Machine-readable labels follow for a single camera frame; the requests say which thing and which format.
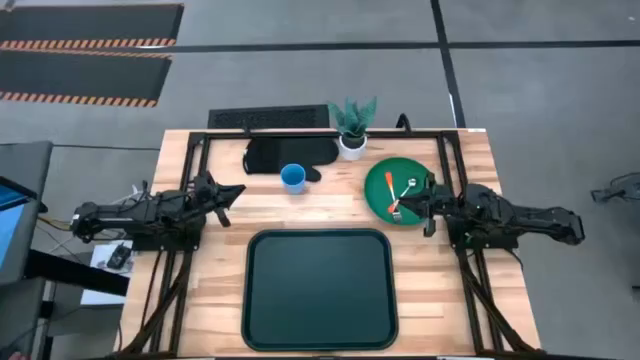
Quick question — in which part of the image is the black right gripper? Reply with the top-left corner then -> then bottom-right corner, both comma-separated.
399,172 -> 454,239

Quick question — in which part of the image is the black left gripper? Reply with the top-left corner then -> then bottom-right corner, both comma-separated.
192,171 -> 247,229

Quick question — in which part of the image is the green round plate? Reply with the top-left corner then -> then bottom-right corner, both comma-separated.
363,157 -> 437,227

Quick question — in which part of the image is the blue plastic cup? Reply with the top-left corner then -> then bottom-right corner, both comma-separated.
279,163 -> 307,196

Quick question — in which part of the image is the dark green serving tray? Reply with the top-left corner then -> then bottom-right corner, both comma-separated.
241,228 -> 400,352

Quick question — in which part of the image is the black oven mitt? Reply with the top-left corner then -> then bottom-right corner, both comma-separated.
242,137 -> 340,183

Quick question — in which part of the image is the black keyboard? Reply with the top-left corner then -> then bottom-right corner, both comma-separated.
207,104 -> 331,130

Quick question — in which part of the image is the green plant in white pot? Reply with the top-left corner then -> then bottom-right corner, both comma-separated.
327,96 -> 379,162

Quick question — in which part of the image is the small black handheld device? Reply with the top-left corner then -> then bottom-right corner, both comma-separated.
106,242 -> 133,272

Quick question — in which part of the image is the white paper sheet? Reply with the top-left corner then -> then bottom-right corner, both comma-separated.
79,239 -> 137,307

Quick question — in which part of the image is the black hazard-striped floor mat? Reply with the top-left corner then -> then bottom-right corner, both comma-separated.
0,49 -> 174,109
0,3 -> 185,51

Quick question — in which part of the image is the grey stand base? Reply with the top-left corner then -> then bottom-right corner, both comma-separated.
590,172 -> 640,204

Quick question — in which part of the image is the monitor with blue screen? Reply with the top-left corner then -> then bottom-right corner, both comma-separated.
0,175 -> 50,287

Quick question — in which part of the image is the orange-handled metal fork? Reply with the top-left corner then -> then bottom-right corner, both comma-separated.
383,171 -> 403,223

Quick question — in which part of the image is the black aluminium table frame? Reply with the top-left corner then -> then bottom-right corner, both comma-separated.
113,127 -> 547,360

